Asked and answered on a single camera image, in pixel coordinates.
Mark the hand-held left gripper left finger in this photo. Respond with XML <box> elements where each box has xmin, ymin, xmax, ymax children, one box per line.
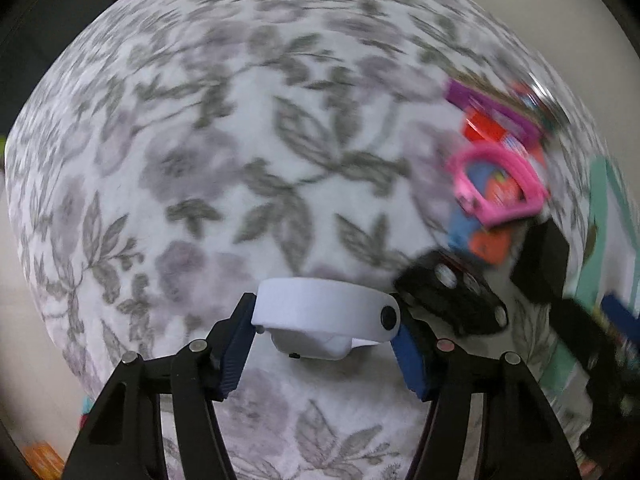
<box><xmin>62</xmin><ymin>292</ymin><xmax>258</xmax><ymax>480</ymax></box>

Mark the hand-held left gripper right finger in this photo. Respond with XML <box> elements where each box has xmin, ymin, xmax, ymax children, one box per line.
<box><xmin>390</xmin><ymin>305</ymin><xmax>583</xmax><ymax>480</ymax></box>

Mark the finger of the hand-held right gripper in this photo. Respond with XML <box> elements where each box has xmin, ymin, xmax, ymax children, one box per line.
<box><xmin>395</xmin><ymin>250</ymin><xmax>508</xmax><ymax>336</ymax></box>
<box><xmin>512</xmin><ymin>220</ymin><xmax>640</xmax><ymax>376</ymax></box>

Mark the white smartwatch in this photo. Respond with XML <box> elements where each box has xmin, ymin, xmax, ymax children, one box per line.
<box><xmin>251</xmin><ymin>276</ymin><xmax>402</xmax><ymax>361</ymax></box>

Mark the pink smartwatch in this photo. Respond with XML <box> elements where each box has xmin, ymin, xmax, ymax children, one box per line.
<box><xmin>448</xmin><ymin>142</ymin><xmax>550</xmax><ymax>228</ymax></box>

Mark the teal cardboard box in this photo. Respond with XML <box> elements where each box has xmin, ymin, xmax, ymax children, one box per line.
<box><xmin>542</xmin><ymin>157</ymin><xmax>640</xmax><ymax>466</ymax></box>

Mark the orange red small box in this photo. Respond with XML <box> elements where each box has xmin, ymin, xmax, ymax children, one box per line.
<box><xmin>462</xmin><ymin>112</ymin><xmax>506</xmax><ymax>143</ymax></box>

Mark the blue and orange packet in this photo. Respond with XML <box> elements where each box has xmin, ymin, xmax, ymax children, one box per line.
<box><xmin>447</xmin><ymin>160</ymin><xmax>516</xmax><ymax>266</ymax></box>

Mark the purple plastic case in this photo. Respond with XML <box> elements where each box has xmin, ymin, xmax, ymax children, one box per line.
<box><xmin>446</xmin><ymin>79</ymin><xmax>543</xmax><ymax>143</ymax></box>

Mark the floral printed blanket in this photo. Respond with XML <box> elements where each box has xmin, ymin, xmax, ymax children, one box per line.
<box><xmin>5</xmin><ymin>0</ymin><xmax>640</xmax><ymax>480</ymax></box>

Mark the dark wooden furniture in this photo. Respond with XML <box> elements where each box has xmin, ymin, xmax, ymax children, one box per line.
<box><xmin>5</xmin><ymin>0</ymin><xmax>138</xmax><ymax>136</ymax></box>

